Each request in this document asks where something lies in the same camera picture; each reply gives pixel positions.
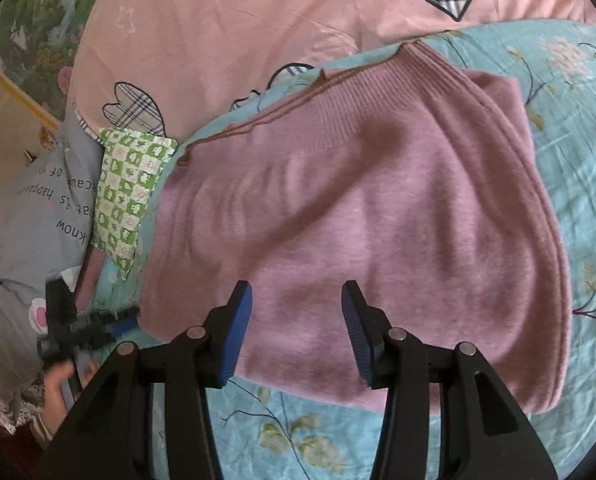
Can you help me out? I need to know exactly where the blue floral bed sheet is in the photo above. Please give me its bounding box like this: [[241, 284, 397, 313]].
[[75, 19, 596, 480]]

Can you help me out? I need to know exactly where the purple knit sweater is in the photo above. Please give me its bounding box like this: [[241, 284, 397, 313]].
[[139, 42, 573, 415]]

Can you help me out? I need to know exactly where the grey lettered pillow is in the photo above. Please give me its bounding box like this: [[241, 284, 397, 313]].
[[0, 110, 104, 311]]

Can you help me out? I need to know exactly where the pink duvet with plaid hearts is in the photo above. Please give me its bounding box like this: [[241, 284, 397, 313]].
[[68, 0, 596, 133]]

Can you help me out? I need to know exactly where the person's left hand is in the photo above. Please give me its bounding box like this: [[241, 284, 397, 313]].
[[42, 359, 100, 436]]

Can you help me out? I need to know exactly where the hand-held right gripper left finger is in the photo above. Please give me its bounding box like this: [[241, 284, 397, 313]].
[[38, 281, 254, 480]]

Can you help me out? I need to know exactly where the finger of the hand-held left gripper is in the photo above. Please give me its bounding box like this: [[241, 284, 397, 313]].
[[78, 306, 142, 347]]

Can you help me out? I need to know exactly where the grey floral cloth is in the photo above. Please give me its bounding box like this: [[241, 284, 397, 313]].
[[0, 255, 49, 436]]

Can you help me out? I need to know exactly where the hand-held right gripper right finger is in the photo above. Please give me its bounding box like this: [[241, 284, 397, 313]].
[[341, 281, 559, 480]]

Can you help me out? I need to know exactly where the green checkered pillow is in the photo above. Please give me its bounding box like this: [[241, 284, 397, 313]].
[[89, 127, 179, 278]]

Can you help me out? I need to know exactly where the framed floral wall picture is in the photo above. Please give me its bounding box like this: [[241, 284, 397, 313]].
[[0, 0, 101, 128]]

